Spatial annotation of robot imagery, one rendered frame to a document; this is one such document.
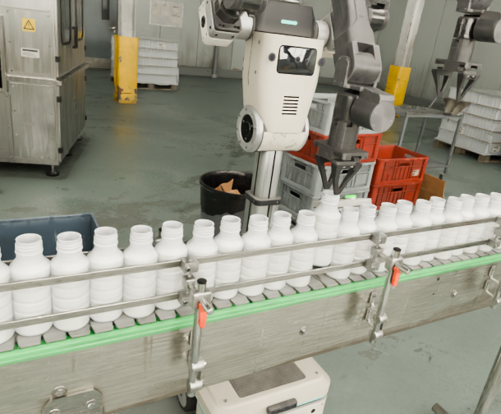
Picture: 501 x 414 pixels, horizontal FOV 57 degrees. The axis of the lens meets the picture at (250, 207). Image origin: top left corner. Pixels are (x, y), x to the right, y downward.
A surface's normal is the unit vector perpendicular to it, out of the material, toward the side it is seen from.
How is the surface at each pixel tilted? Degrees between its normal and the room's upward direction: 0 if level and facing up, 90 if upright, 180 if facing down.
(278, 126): 90
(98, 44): 90
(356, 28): 56
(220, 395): 0
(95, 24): 90
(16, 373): 90
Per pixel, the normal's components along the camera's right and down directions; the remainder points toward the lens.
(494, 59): -0.88, 0.07
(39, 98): 0.18, 0.38
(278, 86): 0.47, 0.38
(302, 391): 0.35, -0.60
